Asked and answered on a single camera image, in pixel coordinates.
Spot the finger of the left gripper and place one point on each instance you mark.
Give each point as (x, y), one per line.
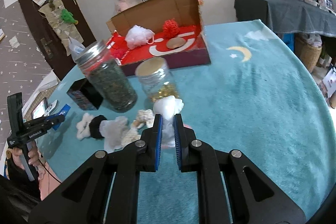
(40, 121)
(36, 131)

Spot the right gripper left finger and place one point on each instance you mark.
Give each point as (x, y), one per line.
(125, 167)

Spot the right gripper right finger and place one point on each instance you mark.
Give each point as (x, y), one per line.
(194, 155)

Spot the white fluffy star scrunchie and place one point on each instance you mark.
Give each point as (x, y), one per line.
(83, 130)

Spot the cream lace scrunchie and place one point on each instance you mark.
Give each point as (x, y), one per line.
(131, 133)

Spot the sheer white organza scrunchie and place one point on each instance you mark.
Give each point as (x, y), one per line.
(113, 132)

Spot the black fuzzy scrunchie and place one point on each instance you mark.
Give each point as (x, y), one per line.
(94, 127)

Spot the white cloth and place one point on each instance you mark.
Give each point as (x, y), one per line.
(168, 107)

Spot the round tan powder puff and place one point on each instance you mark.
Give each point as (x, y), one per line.
(175, 43)

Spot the white mesh bath pouf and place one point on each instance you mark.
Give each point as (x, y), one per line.
(138, 36)

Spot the red mesh bath pouf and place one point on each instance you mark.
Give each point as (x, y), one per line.
(170, 29)

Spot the person's left hand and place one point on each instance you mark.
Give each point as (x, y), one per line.
(33, 156)

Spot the smartphone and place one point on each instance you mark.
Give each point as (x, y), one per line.
(40, 109)

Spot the white power bank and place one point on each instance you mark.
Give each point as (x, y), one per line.
(51, 109)

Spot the black colourful tin box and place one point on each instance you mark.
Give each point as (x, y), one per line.
(84, 94)

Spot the tall jar of tea leaves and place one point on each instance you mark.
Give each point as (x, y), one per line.
(102, 70)

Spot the white plastic bag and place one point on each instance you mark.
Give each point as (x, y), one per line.
(76, 48)

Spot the small jar of gold capsules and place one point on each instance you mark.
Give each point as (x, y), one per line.
(156, 79)

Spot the hanging fabric organizer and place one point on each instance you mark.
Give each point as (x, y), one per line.
(52, 12)

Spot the green plush toy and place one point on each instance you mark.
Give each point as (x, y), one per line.
(68, 17)

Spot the cardboard box with red liner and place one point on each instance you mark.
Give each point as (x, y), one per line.
(152, 15)

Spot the dark brown door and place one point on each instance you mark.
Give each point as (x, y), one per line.
(48, 42)

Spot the wicker basket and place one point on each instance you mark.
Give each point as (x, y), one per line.
(308, 48)

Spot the side table with grey cloth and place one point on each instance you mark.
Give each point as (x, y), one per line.
(287, 16)

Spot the pink bunny plush on wall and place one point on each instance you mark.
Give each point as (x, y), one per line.
(122, 5)

